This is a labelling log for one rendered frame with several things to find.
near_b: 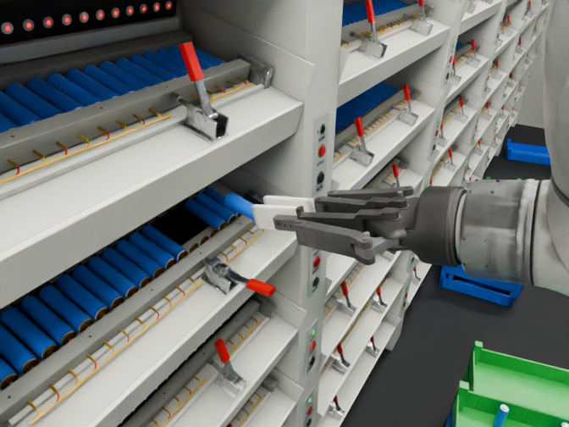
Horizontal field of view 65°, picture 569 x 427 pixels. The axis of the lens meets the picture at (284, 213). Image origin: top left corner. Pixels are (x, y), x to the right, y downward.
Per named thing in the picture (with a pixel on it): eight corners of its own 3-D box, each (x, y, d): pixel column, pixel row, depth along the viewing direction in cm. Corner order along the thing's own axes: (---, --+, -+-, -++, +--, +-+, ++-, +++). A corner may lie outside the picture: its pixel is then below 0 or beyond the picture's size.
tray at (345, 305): (406, 244, 141) (425, 212, 133) (314, 379, 98) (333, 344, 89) (352, 212, 147) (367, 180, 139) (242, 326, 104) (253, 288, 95)
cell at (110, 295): (85, 272, 52) (124, 303, 51) (72, 280, 51) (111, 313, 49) (85, 262, 51) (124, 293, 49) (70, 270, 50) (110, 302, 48)
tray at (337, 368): (398, 292, 152) (415, 265, 143) (311, 434, 108) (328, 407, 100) (348, 260, 158) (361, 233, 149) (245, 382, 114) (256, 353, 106)
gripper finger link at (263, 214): (308, 230, 50) (306, 233, 50) (259, 225, 54) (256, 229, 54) (303, 206, 49) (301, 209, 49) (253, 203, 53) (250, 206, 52)
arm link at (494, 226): (530, 207, 33) (447, 203, 36) (528, 307, 36) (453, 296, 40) (544, 163, 39) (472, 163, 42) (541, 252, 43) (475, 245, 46)
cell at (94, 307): (70, 281, 51) (109, 313, 49) (56, 291, 50) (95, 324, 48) (69, 271, 50) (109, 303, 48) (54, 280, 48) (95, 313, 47)
